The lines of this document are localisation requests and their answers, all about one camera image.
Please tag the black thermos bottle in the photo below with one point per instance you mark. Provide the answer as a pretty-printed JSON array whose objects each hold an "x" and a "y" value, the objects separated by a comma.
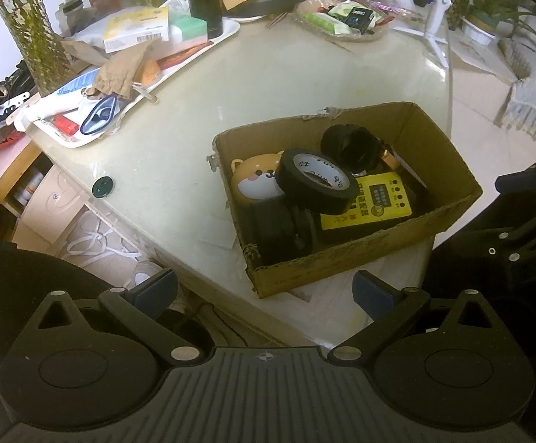
[{"x": 205, "y": 4}]

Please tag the orange packet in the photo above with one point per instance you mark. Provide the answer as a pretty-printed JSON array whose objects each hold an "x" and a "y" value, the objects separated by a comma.
[{"x": 150, "y": 71}]

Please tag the white cabinet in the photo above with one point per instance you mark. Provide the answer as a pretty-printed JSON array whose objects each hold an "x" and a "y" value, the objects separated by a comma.
[{"x": 51, "y": 203}]

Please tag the yellow medicine box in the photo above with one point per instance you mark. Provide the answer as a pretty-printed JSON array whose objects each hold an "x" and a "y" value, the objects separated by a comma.
[{"x": 134, "y": 27}]

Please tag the black snack packet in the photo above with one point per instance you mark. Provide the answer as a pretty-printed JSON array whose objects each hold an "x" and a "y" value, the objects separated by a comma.
[{"x": 357, "y": 18}]

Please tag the white plastic tray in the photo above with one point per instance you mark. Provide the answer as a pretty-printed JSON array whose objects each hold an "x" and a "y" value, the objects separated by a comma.
[{"x": 228, "y": 30}]

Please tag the yellow electronic device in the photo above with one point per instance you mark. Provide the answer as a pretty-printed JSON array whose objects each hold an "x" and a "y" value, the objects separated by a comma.
[{"x": 378, "y": 203}]

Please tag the wooden side desk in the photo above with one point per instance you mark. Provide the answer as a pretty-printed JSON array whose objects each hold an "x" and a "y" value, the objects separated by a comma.
[{"x": 0, "y": 170}]

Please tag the tall glass vase with bamboo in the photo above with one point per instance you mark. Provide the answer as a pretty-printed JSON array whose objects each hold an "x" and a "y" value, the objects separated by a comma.
[{"x": 37, "y": 46}]

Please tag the white blue tube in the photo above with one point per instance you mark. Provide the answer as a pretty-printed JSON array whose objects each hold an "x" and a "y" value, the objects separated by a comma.
[{"x": 46, "y": 101}]

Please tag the dark green round lid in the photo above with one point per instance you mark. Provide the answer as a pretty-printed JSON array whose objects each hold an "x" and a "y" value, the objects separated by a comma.
[{"x": 102, "y": 187}]

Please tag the light green packet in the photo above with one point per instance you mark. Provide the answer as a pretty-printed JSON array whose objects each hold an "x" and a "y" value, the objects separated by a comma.
[{"x": 339, "y": 9}]

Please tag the clear sports bottle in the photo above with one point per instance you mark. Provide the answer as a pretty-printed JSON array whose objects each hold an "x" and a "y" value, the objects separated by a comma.
[{"x": 74, "y": 14}]

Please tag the black hexagonal adapter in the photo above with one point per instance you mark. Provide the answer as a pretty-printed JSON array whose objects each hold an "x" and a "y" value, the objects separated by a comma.
[{"x": 337, "y": 143}]

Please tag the red lighter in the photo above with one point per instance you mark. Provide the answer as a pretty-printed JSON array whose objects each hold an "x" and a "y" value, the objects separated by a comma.
[{"x": 64, "y": 124}]

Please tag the green box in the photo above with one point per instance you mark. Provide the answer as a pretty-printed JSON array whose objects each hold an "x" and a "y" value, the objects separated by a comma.
[{"x": 189, "y": 27}]

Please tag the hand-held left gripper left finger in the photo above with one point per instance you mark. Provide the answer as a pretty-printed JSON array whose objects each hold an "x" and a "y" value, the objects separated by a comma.
[{"x": 157, "y": 290}]

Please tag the shiba dog plush toy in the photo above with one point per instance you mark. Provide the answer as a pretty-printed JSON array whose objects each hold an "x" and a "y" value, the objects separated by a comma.
[{"x": 254, "y": 184}]

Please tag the wooden chopsticks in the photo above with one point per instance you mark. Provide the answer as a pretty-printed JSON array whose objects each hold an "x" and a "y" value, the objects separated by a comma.
[{"x": 277, "y": 19}]

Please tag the green wipes packet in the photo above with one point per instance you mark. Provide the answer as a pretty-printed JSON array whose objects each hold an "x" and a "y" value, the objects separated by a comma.
[{"x": 318, "y": 21}]

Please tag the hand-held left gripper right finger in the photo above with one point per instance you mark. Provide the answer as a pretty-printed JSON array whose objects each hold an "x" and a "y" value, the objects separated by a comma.
[{"x": 374, "y": 293}]

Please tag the black knurled cylinder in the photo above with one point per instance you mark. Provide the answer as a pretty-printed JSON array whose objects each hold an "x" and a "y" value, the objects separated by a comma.
[{"x": 272, "y": 230}]

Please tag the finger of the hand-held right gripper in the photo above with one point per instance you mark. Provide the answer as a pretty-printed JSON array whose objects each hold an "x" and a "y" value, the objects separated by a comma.
[{"x": 535, "y": 180}]

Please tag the black tape roll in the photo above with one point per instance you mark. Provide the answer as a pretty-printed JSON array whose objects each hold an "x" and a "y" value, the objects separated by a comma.
[{"x": 295, "y": 184}]

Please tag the white flat box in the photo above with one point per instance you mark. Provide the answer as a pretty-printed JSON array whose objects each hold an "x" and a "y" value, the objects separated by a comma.
[{"x": 182, "y": 46}]

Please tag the brown cardboard box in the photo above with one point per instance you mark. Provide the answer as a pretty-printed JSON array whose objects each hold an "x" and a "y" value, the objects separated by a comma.
[{"x": 434, "y": 157}]

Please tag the red flat packet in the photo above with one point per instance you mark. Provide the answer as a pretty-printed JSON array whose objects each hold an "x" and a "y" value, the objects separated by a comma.
[{"x": 180, "y": 57}]

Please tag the white wrapper packet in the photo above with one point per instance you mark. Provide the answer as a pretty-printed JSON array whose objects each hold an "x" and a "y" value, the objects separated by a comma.
[{"x": 175, "y": 4}]

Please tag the clear snack basket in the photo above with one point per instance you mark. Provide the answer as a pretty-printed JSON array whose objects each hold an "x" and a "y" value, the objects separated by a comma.
[{"x": 309, "y": 27}]

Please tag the crumpled brown paper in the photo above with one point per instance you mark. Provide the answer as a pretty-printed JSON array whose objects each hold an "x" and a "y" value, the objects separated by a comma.
[{"x": 83, "y": 50}]

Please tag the black device with lens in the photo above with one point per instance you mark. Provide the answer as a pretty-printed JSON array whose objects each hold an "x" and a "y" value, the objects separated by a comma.
[{"x": 0, "y": 92}]

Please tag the white tripod gimbal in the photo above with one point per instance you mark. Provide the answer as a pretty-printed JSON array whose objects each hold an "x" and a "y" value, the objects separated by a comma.
[{"x": 436, "y": 4}]

